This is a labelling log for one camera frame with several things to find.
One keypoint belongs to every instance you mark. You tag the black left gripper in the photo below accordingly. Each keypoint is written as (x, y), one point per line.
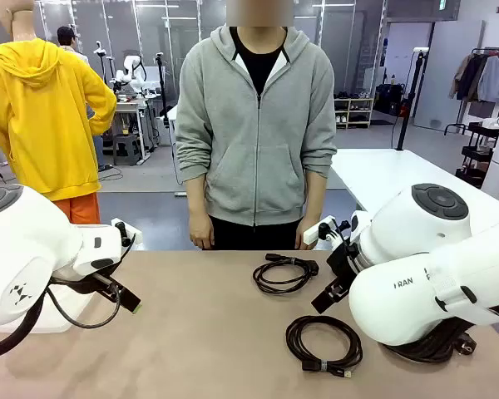
(100, 284)

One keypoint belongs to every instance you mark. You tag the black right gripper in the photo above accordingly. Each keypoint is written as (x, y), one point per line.
(344, 266)

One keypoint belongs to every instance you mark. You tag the person's right forearm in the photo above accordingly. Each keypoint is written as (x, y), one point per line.
(196, 195)

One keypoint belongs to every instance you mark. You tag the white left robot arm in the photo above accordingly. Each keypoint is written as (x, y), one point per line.
(21, 257)

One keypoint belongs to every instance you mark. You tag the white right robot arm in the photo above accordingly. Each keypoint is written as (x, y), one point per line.
(399, 291)

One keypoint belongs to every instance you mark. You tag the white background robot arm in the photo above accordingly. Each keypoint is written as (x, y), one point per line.
(131, 70)

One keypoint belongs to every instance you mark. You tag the person's left forearm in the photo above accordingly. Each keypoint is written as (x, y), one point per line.
(316, 195)

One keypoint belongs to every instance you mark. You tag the person's left hand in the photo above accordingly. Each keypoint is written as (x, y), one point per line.
(312, 223)

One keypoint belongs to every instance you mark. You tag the person's right hand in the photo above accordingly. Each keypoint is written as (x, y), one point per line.
(201, 232)

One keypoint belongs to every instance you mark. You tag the clear plastic storage bin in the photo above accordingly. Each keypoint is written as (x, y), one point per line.
(45, 327)

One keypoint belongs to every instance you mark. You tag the orange trousers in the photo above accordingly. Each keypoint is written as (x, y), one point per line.
(81, 208)

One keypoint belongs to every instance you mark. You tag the large white table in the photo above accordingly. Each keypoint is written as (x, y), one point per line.
(382, 174)

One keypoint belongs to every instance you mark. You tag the grey step stool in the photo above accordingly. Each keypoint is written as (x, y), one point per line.
(126, 147)

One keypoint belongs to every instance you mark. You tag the person in grey hoodie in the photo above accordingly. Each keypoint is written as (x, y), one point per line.
(255, 145)

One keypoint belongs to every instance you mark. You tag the white standing desk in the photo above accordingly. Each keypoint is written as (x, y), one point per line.
(171, 120)

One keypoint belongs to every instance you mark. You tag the wooden shoe rack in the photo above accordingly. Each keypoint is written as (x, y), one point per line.
(353, 112)

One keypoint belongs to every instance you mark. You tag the workbench with equipment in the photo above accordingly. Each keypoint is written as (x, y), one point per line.
(131, 108)

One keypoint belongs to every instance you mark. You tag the yellow hoodie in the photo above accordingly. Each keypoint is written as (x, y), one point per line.
(37, 116)

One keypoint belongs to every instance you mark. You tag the black bags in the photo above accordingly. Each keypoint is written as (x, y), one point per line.
(388, 99)

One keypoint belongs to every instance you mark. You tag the black utility cart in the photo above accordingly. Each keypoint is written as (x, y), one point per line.
(478, 154)

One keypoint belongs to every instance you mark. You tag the black pole with white top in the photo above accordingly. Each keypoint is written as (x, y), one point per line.
(409, 99)

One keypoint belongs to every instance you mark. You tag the black tripod stand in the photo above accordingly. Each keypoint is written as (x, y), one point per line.
(162, 83)

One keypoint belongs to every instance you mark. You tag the clothes rack with garments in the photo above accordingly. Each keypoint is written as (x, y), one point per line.
(482, 79)

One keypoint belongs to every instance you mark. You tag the standing person with dark hair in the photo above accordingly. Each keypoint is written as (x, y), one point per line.
(66, 35)

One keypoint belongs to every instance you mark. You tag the beige mannequin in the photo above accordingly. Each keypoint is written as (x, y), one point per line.
(14, 21)

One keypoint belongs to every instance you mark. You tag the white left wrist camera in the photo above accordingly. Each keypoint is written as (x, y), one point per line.
(134, 237)

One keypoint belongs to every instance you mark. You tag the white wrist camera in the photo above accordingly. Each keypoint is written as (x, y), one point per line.
(312, 236)
(134, 237)

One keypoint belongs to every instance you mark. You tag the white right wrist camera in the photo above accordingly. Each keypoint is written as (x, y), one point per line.
(312, 236)

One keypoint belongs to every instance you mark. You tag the tripod with white camera head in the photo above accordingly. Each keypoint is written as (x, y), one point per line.
(100, 52)

